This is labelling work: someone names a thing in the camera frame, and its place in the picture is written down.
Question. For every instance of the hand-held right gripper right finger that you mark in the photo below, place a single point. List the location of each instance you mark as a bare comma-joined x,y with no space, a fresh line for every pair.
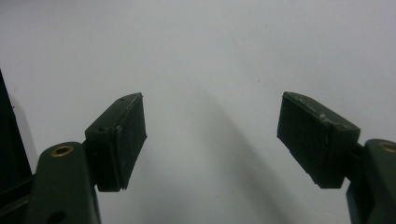
317,140

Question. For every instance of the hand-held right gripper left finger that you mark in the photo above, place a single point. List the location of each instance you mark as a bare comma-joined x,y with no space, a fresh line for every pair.
120,143

